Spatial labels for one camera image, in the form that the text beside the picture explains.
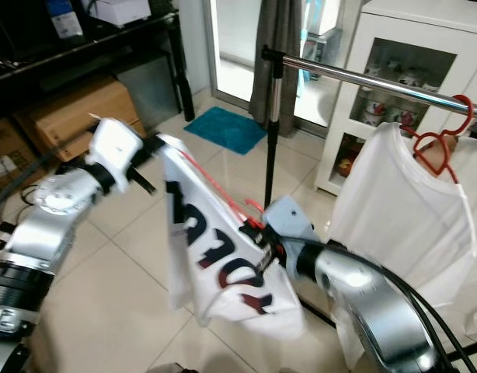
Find thin red clothes hanger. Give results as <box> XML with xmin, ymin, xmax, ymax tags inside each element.
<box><xmin>400</xmin><ymin>93</ymin><xmax>475</xmax><ymax>185</ymax></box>
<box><xmin>180</xmin><ymin>152</ymin><xmax>270</xmax><ymax>232</ymax></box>

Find white T-shirt with dark print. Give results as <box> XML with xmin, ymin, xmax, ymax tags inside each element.
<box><xmin>157</xmin><ymin>134</ymin><xmax>286</xmax><ymax>327</ymax></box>

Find black shelf rack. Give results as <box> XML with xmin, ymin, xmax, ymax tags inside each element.
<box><xmin>0</xmin><ymin>0</ymin><xmax>197</xmax><ymax>125</ymax></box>

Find teal floor mat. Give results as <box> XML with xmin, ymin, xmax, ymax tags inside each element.
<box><xmin>183</xmin><ymin>106</ymin><xmax>268</xmax><ymax>156</ymax></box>

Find large plain cardboard box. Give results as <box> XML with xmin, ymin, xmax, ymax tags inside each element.
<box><xmin>15</xmin><ymin>78</ymin><xmax>142</xmax><ymax>162</ymax></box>

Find plain white T-shirt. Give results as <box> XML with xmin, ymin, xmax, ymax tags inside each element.
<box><xmin>328</xmin><ymin>122</ymin><xmax>477</xmax><ymax>370</ymax></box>

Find cardboard box with white label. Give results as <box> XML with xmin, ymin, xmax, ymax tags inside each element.
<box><xmin>0</xmin><ymin>117</ymin><xmax>37</xmax><ymax>199</ymax></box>

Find blue and white carton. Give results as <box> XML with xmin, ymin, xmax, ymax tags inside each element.
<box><xmin>46</xmin><ymin>0</ymin><xmax>84</xmax><ymax>40</ymax></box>

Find white glass-door cabinet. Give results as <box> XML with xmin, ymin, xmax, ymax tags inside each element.
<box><xmin>315</xmin><ymin>0</ymin><xmax>477</xmax><ymax>195</ymax></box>

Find grey curtain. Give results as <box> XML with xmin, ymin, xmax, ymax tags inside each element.
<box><xmin>250</xmin><ymin>0</ymin><xmax>303</xmax><ymax>139</ymax></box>

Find chrome clothes rack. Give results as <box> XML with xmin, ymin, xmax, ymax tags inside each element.
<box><xmin>260</xmin><ymin>45</ymin><xmax>477</xmax><ymax>209</ymax></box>

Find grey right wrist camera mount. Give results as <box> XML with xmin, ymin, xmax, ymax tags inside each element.
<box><xmin>262</xmin><ymin>194</ymin><xmax>317</xmax><ymax>253</ymax></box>

